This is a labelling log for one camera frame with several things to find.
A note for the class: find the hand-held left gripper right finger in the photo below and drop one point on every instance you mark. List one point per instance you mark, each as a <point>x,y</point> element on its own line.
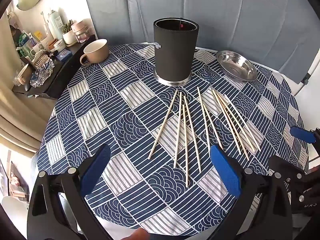
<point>225,172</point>

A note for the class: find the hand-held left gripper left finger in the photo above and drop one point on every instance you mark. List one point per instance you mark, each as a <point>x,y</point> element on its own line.
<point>96,170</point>

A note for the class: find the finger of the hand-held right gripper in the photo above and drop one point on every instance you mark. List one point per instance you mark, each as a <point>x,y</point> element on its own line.
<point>292,173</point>
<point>301,133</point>

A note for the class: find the light wooden chopstick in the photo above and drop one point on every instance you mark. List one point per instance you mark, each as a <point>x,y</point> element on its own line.
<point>192,133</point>
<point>177,130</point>
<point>185,145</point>
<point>163,124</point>

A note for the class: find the row of wooden chopsticks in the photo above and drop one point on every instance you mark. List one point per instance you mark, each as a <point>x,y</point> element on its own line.
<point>203,120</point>

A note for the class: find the black cylindrical utensil holder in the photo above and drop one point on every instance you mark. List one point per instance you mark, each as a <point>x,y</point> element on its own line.
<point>175,52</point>

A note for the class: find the person's left hand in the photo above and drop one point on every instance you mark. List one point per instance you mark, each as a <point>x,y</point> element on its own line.
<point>138,235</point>

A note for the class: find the black clip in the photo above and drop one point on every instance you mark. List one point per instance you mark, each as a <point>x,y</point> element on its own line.
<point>305,79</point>

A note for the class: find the blue white patterned tablecloth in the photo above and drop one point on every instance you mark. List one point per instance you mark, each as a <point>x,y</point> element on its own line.
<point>112,105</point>

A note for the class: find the white board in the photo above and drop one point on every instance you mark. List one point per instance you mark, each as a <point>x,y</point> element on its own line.
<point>311,65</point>

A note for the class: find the beige curtain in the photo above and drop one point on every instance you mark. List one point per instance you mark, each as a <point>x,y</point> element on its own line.
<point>20,115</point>

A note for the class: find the stainless steel dish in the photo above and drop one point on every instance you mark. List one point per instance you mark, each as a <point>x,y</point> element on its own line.
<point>236,63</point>

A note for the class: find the black side shelf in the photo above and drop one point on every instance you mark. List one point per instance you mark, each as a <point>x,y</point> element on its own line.
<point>57,77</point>

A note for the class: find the crumpled silver foil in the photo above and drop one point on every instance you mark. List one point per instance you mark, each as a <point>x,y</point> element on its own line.
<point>41,75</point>

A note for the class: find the beige ceramic mug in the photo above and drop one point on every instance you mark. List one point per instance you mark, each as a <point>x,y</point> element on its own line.
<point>96,51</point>

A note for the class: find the small blue box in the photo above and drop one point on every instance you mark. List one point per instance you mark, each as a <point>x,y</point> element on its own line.
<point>63,55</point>

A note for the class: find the tan cup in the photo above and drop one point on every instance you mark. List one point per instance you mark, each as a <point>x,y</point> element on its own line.
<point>24,74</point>

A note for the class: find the white mug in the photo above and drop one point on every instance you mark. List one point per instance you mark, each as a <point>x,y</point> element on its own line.
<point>45,45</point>

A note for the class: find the white pot with succulent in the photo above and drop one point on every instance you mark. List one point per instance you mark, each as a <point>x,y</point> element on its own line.
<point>68,37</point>

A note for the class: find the grey-blue fabric backdrop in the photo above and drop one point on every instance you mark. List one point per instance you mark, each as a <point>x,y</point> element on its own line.
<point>237,12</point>

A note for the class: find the pink lidded jar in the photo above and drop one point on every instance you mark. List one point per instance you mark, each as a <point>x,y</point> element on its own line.
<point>81,31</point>

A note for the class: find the green carton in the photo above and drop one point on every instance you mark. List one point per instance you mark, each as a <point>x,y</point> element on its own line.
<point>24,43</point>

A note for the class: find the pale green bottle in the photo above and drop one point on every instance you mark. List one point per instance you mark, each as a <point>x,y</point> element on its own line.
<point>55,25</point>

